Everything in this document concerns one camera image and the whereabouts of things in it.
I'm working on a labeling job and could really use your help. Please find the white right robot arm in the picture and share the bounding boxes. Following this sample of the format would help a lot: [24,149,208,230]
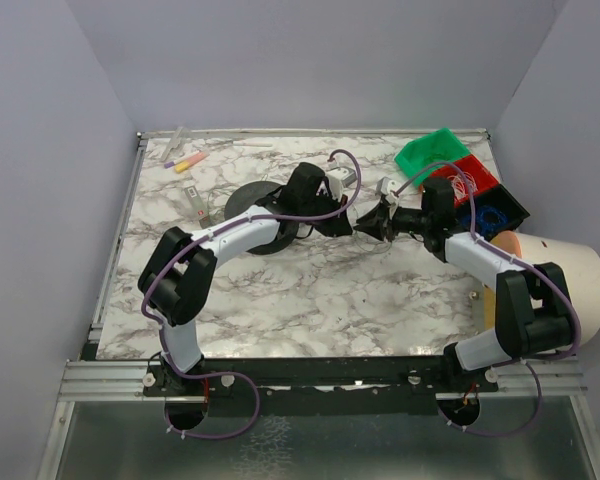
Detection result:
[355,177,581,371]

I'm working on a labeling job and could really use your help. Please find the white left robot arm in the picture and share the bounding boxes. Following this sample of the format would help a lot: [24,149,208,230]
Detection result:
[138,162,358,373]

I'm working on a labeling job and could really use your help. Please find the red plastic bin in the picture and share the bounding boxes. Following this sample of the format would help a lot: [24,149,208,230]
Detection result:
[430,154,499,207]

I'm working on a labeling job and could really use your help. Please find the black plastic bin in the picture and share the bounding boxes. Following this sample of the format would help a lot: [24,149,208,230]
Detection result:
[474,183,530,240]

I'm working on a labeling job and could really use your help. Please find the green plastic bin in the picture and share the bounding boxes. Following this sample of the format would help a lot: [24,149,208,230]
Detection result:
[394,128,470,178]

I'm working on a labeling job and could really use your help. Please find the purple yellow pink markers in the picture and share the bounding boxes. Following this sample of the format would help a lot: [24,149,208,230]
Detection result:
[164,152,209,174]

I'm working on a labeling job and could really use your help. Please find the clear plastic tube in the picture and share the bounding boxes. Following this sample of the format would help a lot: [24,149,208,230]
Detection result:
[162,126,186,163]

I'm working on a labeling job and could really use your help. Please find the large white cylinder bucket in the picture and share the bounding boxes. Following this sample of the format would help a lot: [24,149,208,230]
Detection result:
[490,231,600,345]

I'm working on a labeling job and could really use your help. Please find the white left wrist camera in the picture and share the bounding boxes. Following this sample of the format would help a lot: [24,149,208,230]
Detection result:
[326,167,357,196]

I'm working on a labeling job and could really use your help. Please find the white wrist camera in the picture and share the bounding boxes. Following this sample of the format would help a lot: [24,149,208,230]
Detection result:
[376,177,400,206]
[326,167,357,196]

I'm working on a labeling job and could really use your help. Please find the white wires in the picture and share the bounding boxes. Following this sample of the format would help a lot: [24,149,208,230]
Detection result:
[447,170,481,204]

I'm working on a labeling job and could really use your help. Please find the blue wires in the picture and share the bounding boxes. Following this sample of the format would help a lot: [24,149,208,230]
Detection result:
[467,203,511,236]

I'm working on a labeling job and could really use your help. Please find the black cable spool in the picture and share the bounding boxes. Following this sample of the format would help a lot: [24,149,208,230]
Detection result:
[224,180,299,256]

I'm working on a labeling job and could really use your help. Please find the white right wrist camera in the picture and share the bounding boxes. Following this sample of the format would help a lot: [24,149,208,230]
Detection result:
[376,177,400,206]

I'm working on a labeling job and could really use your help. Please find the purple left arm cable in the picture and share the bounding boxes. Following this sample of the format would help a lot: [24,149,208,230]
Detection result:
[140,149,364,441]

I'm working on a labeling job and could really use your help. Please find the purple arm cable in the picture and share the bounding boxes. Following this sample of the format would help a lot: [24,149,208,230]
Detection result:
[392,162,581,437]
[140,149,364,441]

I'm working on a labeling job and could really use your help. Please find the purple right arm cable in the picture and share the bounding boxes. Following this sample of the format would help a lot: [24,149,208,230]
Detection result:
[392,162,581,437]

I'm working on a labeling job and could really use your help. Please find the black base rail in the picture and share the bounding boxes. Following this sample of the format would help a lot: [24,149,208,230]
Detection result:
[143,355,498,417]

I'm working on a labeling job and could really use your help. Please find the aluminium frame rail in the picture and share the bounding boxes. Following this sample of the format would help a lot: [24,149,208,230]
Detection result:
[34,132,151,480]

